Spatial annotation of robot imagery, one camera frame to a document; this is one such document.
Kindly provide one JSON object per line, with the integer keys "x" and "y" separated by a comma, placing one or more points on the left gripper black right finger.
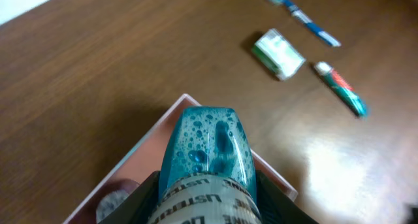
{"x": 275, "y": 207}

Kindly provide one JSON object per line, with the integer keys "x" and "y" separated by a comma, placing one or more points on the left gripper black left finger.
{"x": 139, "y": 205}

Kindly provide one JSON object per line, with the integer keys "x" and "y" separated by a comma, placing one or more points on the clear bottle with purple liquid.
{"x": 115, "y": 193}

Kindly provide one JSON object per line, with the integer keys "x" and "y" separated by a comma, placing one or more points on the teal mouthwash bottle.
{"x": 208, "y": 173}

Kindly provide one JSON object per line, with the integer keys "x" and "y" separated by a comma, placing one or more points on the white cardboard box, brown inside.
{"x": 147, "y": 156}

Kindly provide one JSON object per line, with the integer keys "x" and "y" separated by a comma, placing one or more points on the green red toothpaste tube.
{"x": 341, "y": 88}

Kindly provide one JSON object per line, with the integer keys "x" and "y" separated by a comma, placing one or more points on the green and white soap box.
{"x": 278, "y": 55}

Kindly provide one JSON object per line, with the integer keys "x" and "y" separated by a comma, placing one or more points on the blue and white toothbrush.
{"x": 297, "y": 13}

